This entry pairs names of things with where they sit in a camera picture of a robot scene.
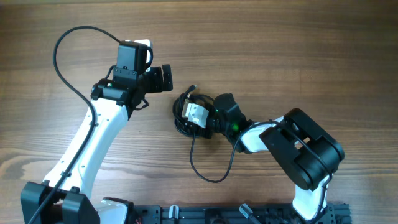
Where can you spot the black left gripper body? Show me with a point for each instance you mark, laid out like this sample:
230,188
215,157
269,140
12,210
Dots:
152,80

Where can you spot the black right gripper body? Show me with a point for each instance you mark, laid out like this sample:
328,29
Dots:
212,126

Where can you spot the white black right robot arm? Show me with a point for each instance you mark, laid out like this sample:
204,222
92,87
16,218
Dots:
307,154

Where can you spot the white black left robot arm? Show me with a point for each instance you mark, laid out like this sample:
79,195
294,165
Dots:
64,194

